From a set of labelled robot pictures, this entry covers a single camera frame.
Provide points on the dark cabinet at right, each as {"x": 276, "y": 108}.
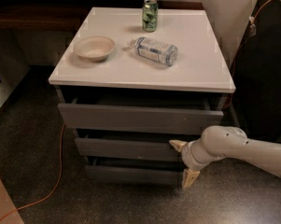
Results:
{"x": 256, "y": 72}

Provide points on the grey top drawer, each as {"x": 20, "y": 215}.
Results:
{"x": 138, "y": 119}

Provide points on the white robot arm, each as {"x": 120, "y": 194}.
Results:
{"x": 217, "y": 143}

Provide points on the white paper bowl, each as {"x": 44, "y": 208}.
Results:
{"x": 94, "y": 48}

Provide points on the white-topped grey drawer cabinet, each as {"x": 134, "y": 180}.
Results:
{"x": 200, "y": 79}

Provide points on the green soda can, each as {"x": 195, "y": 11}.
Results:
{"x": 149, "y": 15}

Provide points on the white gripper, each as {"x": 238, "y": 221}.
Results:
{"x": 188, "y": 157}

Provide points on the clear plastic water bottle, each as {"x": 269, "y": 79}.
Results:
{"x": 154, "y": 50}

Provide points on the light wooden board corner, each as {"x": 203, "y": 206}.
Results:
{"x": 1, "y": 199}

